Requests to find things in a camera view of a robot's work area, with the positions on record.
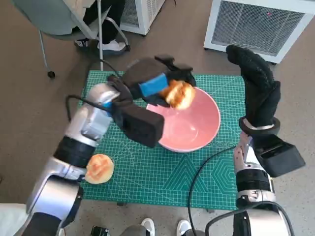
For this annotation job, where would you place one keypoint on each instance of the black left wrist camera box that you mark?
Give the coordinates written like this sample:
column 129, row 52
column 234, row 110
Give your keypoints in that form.
column 142, row 125

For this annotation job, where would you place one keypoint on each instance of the large white grille appliance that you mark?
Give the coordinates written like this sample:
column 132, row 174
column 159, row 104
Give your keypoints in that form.
column 258, row 24

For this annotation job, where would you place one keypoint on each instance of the green cutting mat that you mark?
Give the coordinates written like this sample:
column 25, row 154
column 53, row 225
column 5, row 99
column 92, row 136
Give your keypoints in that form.
column 152, row 177

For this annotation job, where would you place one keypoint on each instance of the seated person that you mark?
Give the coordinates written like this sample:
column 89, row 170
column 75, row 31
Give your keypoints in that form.
column 108, row 24

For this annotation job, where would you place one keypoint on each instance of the round pale toy bread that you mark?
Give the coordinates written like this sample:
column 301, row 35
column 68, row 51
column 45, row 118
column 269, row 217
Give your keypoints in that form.
column 99, row 168

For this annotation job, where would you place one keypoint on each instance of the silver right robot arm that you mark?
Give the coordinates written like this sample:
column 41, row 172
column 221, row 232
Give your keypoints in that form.
column 251, row 179

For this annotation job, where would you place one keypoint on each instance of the black left hand blue tape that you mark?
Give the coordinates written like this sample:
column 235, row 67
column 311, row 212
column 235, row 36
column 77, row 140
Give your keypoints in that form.
column 145, row 73

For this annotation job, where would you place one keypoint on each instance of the long orange toy bread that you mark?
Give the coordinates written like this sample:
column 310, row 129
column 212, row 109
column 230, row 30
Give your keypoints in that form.
column 179, row 94

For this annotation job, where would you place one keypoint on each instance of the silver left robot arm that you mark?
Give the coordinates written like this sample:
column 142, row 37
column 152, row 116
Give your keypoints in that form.
column 86, row 123

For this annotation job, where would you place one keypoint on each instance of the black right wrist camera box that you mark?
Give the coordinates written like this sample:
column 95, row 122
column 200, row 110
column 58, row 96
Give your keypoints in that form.
column 280, row 155

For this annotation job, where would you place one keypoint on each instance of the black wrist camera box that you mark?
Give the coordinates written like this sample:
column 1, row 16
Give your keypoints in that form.
column 142, row 125
column 280, row 155

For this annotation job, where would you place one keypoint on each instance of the small white grille appliance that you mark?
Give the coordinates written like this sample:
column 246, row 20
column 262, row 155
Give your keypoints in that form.
column 140, row 14

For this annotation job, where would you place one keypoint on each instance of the pink bowl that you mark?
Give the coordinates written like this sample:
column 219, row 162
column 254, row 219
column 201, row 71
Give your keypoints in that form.
column 189, row 125

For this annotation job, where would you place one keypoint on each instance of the standing person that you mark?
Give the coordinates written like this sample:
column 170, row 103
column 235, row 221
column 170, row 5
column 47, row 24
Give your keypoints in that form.
column 147, row 225

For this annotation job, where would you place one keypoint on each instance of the grey chair with metal legs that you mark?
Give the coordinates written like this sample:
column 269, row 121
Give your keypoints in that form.
column 56, row 17

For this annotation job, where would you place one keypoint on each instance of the dark table bracket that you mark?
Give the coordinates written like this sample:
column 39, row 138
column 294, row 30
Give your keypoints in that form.
column 120, row 203
column 210, row 211

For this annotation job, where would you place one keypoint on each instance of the black gloved right hand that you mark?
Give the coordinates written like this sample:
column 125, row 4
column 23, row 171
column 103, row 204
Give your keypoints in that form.
column 258, row 88

